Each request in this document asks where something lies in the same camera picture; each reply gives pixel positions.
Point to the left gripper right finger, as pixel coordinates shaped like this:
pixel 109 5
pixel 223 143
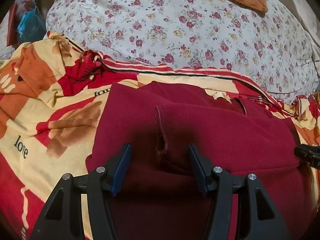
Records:
pixel 257 215

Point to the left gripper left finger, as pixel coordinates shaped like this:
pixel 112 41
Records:
pixel 61 216

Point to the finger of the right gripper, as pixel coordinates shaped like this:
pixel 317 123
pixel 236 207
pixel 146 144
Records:
pixel 309 154

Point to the dark red garment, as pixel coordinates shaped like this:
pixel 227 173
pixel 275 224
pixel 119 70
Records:
pixel 159 198

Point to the red orange patterned blanket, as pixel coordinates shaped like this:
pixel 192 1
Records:
pixel 52 96

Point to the blue plastic bag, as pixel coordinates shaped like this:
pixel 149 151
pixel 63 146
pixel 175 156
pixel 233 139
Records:
pixel 32 27

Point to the white floral quilt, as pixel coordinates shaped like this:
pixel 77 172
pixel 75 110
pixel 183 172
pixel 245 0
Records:
pixel 275 50

